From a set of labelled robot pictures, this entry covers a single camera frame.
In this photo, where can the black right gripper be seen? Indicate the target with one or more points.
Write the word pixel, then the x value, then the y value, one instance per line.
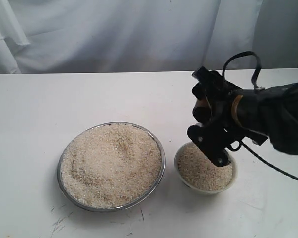
pixel 221 132

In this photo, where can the brown wooden cup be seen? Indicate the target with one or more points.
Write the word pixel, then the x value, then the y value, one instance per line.
pixel 201 111

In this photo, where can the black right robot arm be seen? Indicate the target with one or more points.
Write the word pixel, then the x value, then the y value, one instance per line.
pixel 232 114

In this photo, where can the rice in white bowl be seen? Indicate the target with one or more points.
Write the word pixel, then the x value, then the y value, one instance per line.
pixel 197 170

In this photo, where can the white ceramic bowl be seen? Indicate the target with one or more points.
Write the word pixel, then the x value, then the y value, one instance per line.
pixel 232 160

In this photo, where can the rice in steel tray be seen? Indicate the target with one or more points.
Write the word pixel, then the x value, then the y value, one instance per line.
pixel 111 166

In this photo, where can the large steel rice tray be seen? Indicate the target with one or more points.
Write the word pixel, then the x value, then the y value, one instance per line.
pixel 62 161

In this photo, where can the white backdrop cloth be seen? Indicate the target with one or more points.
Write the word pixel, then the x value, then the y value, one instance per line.
pixel 76 36

